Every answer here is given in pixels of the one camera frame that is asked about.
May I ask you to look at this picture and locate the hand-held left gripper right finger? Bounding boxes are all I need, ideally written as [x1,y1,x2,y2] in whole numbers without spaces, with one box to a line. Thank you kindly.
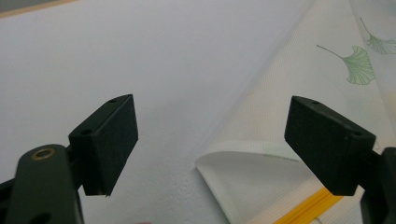
[283,95,376,197]

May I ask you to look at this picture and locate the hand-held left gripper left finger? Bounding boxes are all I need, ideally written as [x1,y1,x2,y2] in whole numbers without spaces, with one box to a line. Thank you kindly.
[68,93,139,197]

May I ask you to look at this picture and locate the white leaf-print cloth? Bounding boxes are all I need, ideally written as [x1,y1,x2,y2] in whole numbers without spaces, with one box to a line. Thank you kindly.
[195,0,396,224]

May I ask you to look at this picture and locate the white table mat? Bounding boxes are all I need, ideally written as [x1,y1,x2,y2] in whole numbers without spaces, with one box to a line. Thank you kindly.
[0,0,318,224]

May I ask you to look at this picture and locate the wooden table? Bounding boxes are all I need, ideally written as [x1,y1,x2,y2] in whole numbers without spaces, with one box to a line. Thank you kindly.
[0,0,78,19]

